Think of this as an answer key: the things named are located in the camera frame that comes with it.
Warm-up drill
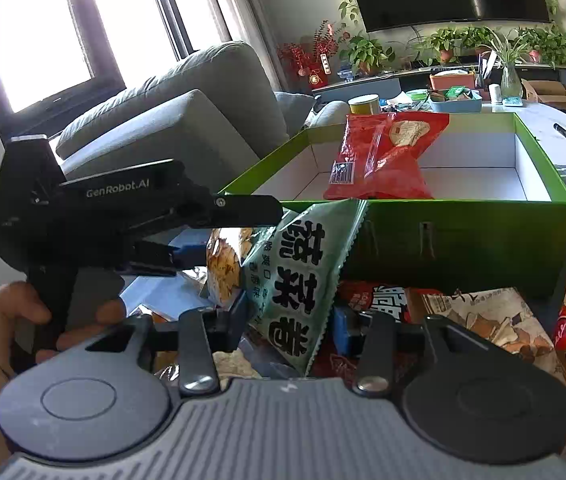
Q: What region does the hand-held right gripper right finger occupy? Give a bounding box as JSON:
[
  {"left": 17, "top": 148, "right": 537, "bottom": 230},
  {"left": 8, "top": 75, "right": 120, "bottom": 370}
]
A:
[{"left": 332, "top": 306, "right": 468, "bottom": 395}]

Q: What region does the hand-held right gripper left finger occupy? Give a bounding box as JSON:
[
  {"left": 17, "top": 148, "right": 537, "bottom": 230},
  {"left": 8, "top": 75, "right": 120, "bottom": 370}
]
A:
[{"left": 86, "top": 290, "right": 250, "bottom": 395}]

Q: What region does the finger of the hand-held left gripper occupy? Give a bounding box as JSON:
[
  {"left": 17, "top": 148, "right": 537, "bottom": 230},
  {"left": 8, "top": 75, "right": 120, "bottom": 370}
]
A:
[
  {"left": 190, "top": 194, "right": 284, "bottom": 228},
  {"left": 130, "top": 239, "right": 211, "bottom": 277}
]

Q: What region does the orange cracker bag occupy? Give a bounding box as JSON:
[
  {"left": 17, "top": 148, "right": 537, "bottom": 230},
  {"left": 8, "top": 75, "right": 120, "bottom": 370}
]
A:
[{"left": 205, "top": 227, "right": 245, "bottom": 308}]

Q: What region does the green and white snack bag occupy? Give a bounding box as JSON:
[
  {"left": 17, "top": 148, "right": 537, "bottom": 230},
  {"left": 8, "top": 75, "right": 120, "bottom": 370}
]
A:
[{"left": 240, "top": 199, "right": 368, "bottom": 376}]

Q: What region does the green cardboard box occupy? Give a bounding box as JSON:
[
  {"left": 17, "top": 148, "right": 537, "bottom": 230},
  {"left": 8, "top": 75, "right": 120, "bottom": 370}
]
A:
[{"left": 218, "top": 111, "right": 566, "bottom": 301}]

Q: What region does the person's left hand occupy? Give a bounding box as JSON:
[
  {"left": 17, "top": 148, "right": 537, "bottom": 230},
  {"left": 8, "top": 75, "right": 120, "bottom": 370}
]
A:
[{"left": 0, "top": 280, "right": 126, "bottom": 367}]

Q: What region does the red and black snack packet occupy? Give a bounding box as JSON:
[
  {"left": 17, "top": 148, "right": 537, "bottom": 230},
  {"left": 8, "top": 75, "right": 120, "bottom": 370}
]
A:
[{"left": 335, "top": 280, "right": 426, "bottom": 327}]

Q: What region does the grey sofa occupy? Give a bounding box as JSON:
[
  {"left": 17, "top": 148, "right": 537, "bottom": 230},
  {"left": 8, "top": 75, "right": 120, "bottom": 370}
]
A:
[{"left": 56, "top": 40, "right": 349, "bottom": 201}]

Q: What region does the brown illustrated snack packet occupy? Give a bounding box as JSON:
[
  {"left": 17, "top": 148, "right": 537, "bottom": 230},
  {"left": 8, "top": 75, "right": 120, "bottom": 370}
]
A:
[{"left": 405, "top": 287, "right": 566, "bottom": 387}]

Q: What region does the yellow can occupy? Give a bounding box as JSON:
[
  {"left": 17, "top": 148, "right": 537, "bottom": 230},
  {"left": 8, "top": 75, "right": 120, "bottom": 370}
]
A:
[{"left": 348, "top": 94, "right": 382, "bottom": 116}]

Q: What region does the red ornament plant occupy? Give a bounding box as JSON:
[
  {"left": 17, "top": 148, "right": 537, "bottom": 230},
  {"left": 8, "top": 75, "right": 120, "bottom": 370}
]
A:
[{"left": 277, "top": 21, "right": 353, "bottom": 92}]

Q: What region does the dark framed window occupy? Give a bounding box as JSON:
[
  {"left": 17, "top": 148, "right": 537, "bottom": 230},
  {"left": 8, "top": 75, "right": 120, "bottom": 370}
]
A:
[{"left": 0, "top": 0, "right": 234, "bottom": 133}]

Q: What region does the television cabinet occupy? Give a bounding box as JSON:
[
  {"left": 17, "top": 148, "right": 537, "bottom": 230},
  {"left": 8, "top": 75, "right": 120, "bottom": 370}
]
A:
[{"left": 313, "top": 62, "right": 566, "bottom": 106}]

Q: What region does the green potted plant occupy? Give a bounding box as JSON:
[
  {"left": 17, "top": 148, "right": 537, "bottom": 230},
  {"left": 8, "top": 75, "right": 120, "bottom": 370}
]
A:
[
  {"left": 338, "top": 34, "right": 395, "bottom": 77},
  {"left": 413, "top": 26, "right": 466, "bottom": 65}
]

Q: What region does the blue tray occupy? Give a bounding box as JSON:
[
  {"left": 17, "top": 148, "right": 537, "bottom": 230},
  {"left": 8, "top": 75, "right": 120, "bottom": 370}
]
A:
[{"left": 428, "top": 87, "right": 484, "bottom": 114}]

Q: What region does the orange box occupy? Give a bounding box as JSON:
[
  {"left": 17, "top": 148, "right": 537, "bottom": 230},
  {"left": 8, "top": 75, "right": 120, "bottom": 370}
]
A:
[{"left": 430, "top": 72, "right": 477, "bottom": 92}]

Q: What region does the white round table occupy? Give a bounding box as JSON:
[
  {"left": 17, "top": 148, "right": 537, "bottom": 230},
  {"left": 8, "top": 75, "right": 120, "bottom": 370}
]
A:
[{"left": 483, "top": 101, "right": 566, "bottom": 166}]

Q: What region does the glass vase with plant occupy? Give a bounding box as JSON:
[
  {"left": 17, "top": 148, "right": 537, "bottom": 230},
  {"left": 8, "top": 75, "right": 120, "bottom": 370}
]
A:
[{"left": 483, "top": 35, "right": 524, "bottom": 99}]

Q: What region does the brown cardboard box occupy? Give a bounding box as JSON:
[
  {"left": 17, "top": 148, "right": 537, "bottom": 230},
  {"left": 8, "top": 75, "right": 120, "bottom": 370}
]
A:
[{"left": 521, "top": 78, "right": 566, "bottom": 107}]

